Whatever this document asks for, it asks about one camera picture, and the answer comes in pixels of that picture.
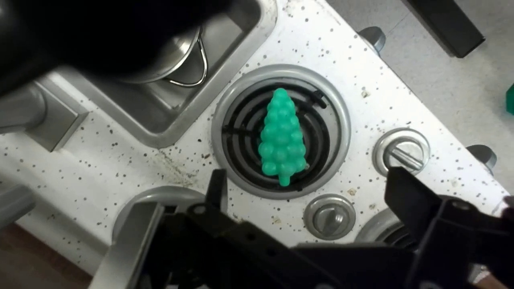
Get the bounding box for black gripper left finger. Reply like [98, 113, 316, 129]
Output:
[135, 169, 344, 289]

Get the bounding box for green toy grapes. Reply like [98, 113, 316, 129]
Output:
[257, 87, 310, 190]

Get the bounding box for black toy stove burner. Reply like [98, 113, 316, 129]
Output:
[210, 63, 353, 202]
[355, 207, 424, 251]

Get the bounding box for small green object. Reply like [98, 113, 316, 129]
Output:
[504, 82, 514, 116]

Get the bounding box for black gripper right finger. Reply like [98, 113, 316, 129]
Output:
[382, 165, 514, 289]

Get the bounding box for grey toy sink basin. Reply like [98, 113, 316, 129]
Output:
[37, 0, 281, 151]

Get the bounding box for wooden toy kitchen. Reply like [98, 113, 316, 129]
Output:
[0, 0, 511, 289]

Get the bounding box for grey toy faucet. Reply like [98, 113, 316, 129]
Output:
[0, 79, 90, 154]

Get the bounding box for silver stove knob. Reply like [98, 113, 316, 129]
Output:
[302, 193, 358, 243]
[371, 127, 432, 178]

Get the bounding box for silver oven panel knob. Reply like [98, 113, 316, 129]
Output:
[466, 143, 499, 177]
[356, 24, 388, 56]

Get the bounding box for silver metal pot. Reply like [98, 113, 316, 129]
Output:
[117, 26, 210, 90]

